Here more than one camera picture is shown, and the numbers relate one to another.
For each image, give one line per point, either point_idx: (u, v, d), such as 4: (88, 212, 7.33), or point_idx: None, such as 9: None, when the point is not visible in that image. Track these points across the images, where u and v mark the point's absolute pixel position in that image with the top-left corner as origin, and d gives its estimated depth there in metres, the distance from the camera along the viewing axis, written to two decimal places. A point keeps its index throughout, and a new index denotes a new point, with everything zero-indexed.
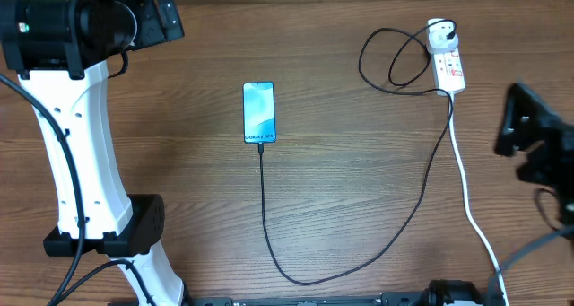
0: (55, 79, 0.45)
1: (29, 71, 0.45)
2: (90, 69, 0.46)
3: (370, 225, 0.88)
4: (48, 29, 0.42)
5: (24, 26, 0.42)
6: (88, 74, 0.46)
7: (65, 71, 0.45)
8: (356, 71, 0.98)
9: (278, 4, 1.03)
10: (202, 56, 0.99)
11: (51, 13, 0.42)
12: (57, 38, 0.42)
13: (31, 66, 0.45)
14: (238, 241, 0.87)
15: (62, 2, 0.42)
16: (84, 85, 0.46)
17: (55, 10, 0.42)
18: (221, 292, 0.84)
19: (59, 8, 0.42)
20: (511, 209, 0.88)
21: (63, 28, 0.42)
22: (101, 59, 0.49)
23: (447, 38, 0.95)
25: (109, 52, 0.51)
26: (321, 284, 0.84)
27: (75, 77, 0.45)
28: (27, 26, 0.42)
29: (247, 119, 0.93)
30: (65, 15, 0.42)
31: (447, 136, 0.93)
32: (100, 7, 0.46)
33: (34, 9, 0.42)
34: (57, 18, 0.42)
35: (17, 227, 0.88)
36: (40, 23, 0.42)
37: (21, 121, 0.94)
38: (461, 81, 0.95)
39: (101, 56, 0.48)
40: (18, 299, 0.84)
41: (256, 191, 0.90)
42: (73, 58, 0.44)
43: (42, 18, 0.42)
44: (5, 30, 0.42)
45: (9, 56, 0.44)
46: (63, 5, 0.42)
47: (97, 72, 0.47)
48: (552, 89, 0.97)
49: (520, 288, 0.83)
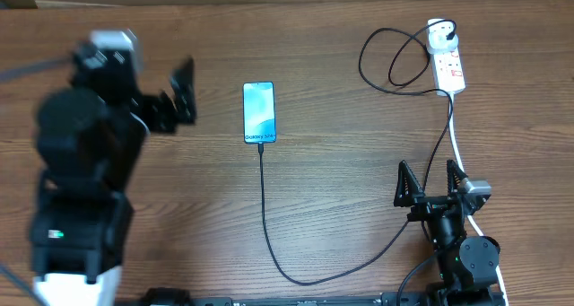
0: (72, 283, 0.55)
1: (46, 274, 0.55)
2: (102, 275, 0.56)
3: (371, 225, 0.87)
4: (78, 239, 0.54)
5: (56, 232, 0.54)
6: (100, 280, 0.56)
7: (81, 275, 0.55)
8: (356, 71, 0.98)
9: (279, 4, 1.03)
10: (202, 56, 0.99)
11: (82, 230, 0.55)
12: (83, 248, 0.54)
13: (51, 269, 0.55)
14: (238, 241, 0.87)
15: (95, 216, 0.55)
16: (96, 288, 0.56)
17: (86, 225, 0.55)
18: (221, 292, 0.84)
19: (91, 223, 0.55)
20: (512, 209, 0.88)
21: (90, 241, 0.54)
22: (115, 264, 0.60)
23: (447, 38, 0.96)
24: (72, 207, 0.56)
25: (122, 249, 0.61)
26: (321, 284, 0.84)
27: (91, 281, 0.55)
28: (57, 231, 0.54)
29: (247, 118, 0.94)
30: (97, 229, 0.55)
31: (447, 136, 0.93)
32: (121, 205, 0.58)
33: (68, 227, 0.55)
34: (89, 231, 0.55)
35: (16, 226, 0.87)
36: (73, 234, 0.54)
37: (22, 122, 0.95)
38: (461, 81, 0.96)
39: (115, 263, 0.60)
40: (17, 299, 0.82)
41: (256, 191, 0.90)
42: (92, 264, 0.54)
43: (75, 231, 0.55)
44: (39, 237, 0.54)
45: (35, 261, 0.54)
46: (91, 222, 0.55)
47: (108, 280, 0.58)
48: (552, 89, 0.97)
49: (521, 288, 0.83)
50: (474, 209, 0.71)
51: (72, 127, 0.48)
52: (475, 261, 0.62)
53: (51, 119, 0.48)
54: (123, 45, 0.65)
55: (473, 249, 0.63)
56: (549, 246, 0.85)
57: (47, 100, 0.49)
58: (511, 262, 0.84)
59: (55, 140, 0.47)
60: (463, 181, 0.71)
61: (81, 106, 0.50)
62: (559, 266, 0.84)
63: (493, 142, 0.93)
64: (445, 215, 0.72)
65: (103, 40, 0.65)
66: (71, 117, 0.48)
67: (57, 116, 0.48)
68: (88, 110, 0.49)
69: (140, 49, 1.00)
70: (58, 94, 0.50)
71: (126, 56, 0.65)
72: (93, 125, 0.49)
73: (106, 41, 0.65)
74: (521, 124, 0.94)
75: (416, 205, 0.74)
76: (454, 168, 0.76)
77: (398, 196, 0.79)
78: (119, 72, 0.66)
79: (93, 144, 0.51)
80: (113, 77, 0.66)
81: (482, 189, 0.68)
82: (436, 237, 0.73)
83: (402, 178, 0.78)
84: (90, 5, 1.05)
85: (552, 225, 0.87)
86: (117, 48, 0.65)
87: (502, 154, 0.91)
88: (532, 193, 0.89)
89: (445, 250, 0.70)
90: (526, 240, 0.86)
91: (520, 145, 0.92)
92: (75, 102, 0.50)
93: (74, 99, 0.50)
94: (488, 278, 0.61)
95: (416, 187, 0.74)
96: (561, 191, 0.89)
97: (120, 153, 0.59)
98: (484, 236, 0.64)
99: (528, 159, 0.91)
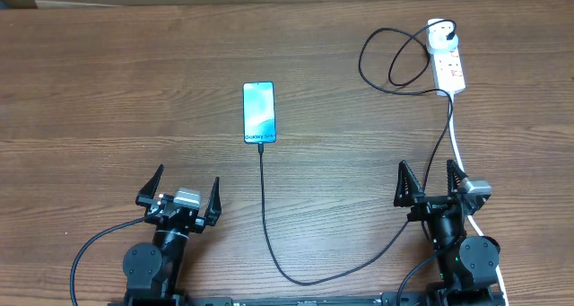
0: None
1: None
2: None
3: (371, 225, 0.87)
4: None
5: None
6: None
7: None
8: (356, 71, 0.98)
9: (279, 4, 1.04)
10: (202, 56, 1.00)
11: None
12: None
13: None
14: (238, 241, 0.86)
15: None
16: None
17: None
18: (220, 292, 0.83)
19: None
20: (511, 209, 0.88)
21: None
22: None
23: (447, 38, 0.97)
24: None
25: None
26: (321, 284, 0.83)
27: None
28: None
29: (247, 118, 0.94)
30: None
31: (447, 136, 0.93)
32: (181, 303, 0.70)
33: None
34: None
35: (16, 226, 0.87)
36: None
37: (22, 121, 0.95)
38: (461, 81, 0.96)
39: None
40: (18, 299, 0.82)
41: (256, 191, 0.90)
42: None
43: None
44: None
45: None
46: None
47: None
48: (552, 89, 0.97)
49: (521, 288, 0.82)
50: (474, 209, 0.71)
51: (148, 277, 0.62)
52: (475, 261, 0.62)
53: (134, 272, 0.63)
54: (191, 205, 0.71)
55: (473, 249, 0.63)
56: (549, 246, 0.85)
57: (128, 253, 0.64)
58: (511, 262, 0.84)
59: (138, 286, 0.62)
60: (462, 181, 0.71)
61: (154, 258, 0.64)
62: (559, 266, 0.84)
63: (493, 141, 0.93)
64: (445, 215, 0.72)
65: (179, 198, 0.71)
66: (146, 269, 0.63)
67: (138, 267, 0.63)
68: (157, 262, 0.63)
69: (140, 49, 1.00)
70: (135, 247, 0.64)
71: (195, 213, 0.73)
72: (160, 270, 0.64)
73: (181, 199, 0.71)
74: (521, 124, 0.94)
75: (415, 205, 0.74)
76: (455, 168, 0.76)
77: (398, 196, 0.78)
78: (184, 219, 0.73)
79: (160, 278, 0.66)
80: (178, 221, 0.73)
81: (482, 189, 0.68)
82: (436, 238, 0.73)
83: (403, 177, 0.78)
84: (90, 5, 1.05)
85: (552, 224, 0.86)
86: (188, 207, 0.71)
87: (502, 154, 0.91)
88: (532, 193, 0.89)
89: (444, 250, 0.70)
90: (526, 240, 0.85)
91: (520, 145, 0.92)
92: (147, 256, 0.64)
93: (147, 252, 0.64)
94: (488, 279, 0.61)
95: (416, 187, 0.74)
96: (561, 191, 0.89)
97: (176, 266, 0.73)
98: (483, 237, 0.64)
99: (527, 158, 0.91)
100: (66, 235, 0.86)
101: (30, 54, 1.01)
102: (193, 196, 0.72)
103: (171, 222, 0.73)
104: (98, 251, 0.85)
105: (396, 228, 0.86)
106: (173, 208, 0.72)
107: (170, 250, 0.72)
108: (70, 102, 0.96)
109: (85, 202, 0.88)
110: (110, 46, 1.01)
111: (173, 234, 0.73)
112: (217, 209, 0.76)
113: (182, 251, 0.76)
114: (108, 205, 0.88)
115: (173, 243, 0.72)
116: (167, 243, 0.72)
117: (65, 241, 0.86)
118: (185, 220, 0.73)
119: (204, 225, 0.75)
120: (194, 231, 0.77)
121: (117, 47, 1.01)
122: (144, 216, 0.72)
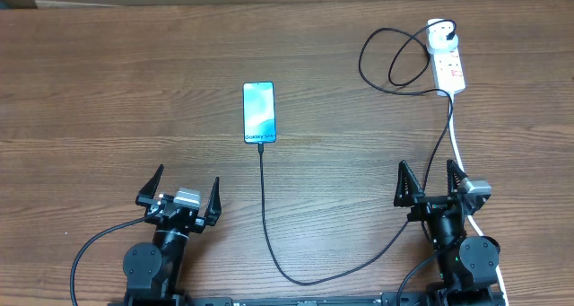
0: None
1: None
2: None
3: (371, 225, 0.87)
4: None
5: None
6: None
7: None
8: (356, 71, 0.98)
9: (279, 4, 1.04)
10: (202, 56, 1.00)
11: None
12: None
13: None
14: (238, 240, 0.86)
15: None
16: None
17: None
18: (220, 292, 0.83)
19: None
20: (511, 209, 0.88)
21: None
22: None
23: (447, 38, 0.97)
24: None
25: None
26: (321, 284, 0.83)
27: None
28: None
29: (247, 118, 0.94)
30: None
31: (447, 136, 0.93)
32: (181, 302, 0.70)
33: None
34: None
35: (16, 226, 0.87)
36: None
37: (22, 121, 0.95)
38: (461, 81, 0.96)
39: None
40: (18, 299, 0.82)
41: (256, 191, 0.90)
42: None
43: None
44: None
45: None
46: None
47: None
48: (552, 89, 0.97)
49: (521, 288, 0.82)
50: (473, 209, 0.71)
51: (148, 276, 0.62)
52: (474, 261, 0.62)
53: (134, 272, 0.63)
54: (191, 205, 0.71)
55: (473, 249, 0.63)
56: (549, 246, 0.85)
57: (128, 253, 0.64)
58: (511, 261, 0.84)
59: (138, 285, 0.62)
60: (462, 181, 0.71)
61: (153, 258, 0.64)
62: (559, 266, 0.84)
63: (493, 142, 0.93)
64: (445, 215, 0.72)
65: (179, 198, 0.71)
66: (146, 269, 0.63)
67: (138, 267, 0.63)
68: (157, 262, 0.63)
69: (141, 49, 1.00)
70: (135, 247, 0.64)
71: (195, 213, 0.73)
72: (160, 270, 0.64)
73: (181, 199, 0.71)
74: (521, 124, 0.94)
75: (416, 205, 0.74)
76: (455, 168, 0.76)
77: (398, 196, 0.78)
78: (184, 219, 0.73)
79: (160, 278, 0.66)
80: (178, 221, 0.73)
81: (482, 189, 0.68)
82: (436, 238, 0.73)
83: (402, 177, 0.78)
84: (90, 5, 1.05)
85: (552, 224, 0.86)
86: (188, 206, 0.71)
87: (502, 154, 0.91)
88: (532, 193, 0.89)
89: (444, 250, 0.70)
90: (526, 240, 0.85)
91: (520, 145, 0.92)
92: (147, 256, 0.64)
93: (147, 252, 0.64)
94: (488, 278, 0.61)
95: (416, 187, 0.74)
96: (560, 191, 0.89)
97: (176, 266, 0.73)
98: (483, 237, 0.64)
99: (527, 158, 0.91)
100: (66, 235, 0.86)
101: (30, 54, 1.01)
102: (192, 195, 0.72)
103: (172, 222, 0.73)
104: (98, 251, 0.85)
105: (395, 228, 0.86)
106: (173, 208, 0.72)
107: (171, 250, 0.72)
108: (70, 102, 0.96)
109: (85, 202, 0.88)
110: (111, 46, 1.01)
111: (173, 233, 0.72)
112: (217, 209, 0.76)
113: (182, 251, 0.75)
114: (108, 205, 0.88)
115: (173, 243, 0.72)
116: (167, 243, 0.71)
117: (65, 241, 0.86)
118: (185, 220, 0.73)
119: (204, 225, 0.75)
120: (194, 231, 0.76)
121: (117, 47, 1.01)
122: (144, 215, 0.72)
